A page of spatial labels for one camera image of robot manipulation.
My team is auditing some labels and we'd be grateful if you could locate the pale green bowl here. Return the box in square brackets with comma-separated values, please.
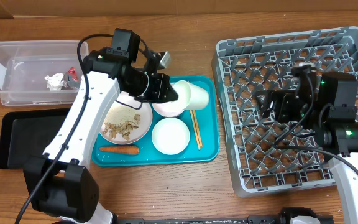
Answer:
[152, 118, 190, 156]

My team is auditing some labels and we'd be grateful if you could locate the black plastic tray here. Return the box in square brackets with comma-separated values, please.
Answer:
[0, 108, 69, 169]

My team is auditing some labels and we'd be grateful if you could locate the grey dishwasher rack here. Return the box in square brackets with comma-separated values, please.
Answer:
[212, 26, 358, 197]

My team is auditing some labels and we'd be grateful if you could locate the red snack wrapper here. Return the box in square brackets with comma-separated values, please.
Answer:
[64, 67, 81, 90]

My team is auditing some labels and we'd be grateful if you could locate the orange carrot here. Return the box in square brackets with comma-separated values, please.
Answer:
[99, 145, 140, 156]

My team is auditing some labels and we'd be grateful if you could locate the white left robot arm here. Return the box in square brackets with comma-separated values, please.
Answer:
[23, 28, 178, 224]

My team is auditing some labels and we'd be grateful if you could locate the pile of peanut shells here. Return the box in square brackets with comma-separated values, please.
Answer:
[102, 114, 141, 141]

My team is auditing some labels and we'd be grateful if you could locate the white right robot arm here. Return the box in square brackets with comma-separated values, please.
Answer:
[254, 68, 358, 223]

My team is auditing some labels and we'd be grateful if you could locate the teal serving tray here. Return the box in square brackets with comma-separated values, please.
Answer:
[92, 75, 219, 167]

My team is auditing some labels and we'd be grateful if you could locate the pile of rice grains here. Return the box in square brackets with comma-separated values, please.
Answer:
[104, 103, 138, 125]

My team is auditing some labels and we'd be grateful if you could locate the pink bowl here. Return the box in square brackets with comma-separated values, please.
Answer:
[152, 83, 184, 118]

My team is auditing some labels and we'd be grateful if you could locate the white paper cup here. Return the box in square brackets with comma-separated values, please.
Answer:
[172, 80, 209, 110]

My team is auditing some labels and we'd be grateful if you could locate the white tissue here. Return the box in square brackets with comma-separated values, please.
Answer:
[44, 73, 67, 91]

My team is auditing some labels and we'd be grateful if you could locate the wooden chopstick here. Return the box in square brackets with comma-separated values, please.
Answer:
[193, 110, 203, 150]
[190, 110, 201, 151]

